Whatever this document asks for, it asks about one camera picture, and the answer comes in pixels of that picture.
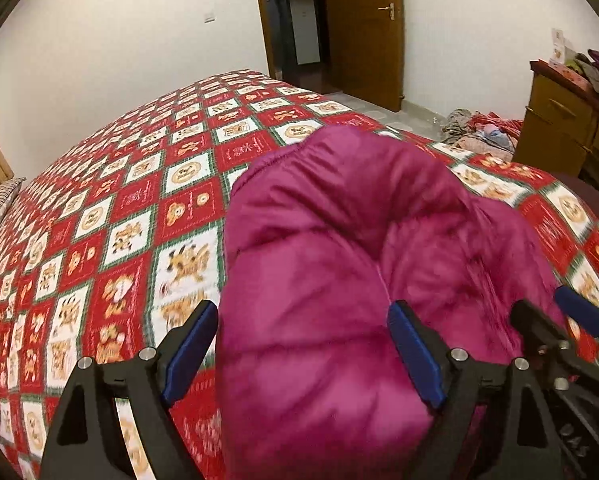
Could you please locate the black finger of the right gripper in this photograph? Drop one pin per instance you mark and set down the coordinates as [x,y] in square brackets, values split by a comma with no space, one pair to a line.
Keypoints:
[577,307]

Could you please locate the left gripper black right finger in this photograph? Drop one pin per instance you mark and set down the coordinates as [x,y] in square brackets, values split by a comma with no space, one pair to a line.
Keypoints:
[491,421]

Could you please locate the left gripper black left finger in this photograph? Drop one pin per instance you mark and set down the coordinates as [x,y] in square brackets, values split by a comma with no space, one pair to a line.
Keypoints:
[85,439]

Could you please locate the magenta puffer down jacket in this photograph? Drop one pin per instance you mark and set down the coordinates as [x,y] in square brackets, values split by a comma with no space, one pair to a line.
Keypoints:
[321,237]

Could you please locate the pile of clothes on floor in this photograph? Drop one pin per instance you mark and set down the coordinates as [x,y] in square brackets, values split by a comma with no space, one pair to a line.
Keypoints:
[485,134]

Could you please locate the clothes on dresser top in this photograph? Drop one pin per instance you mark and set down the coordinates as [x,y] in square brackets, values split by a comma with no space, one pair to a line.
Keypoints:
[583,69]

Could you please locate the red patchwork teddy bedspread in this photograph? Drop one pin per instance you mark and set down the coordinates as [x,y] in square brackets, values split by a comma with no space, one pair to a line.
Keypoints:
[119,239]

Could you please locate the brown wooden dresser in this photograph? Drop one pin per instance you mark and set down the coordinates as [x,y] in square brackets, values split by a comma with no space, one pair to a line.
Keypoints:
[560,131]

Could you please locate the brown wooden door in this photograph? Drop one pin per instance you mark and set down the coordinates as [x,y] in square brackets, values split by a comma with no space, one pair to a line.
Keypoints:
[368,50]

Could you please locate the metal door handle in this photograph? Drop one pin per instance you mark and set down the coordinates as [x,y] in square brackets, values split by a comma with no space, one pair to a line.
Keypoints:
[389,10]

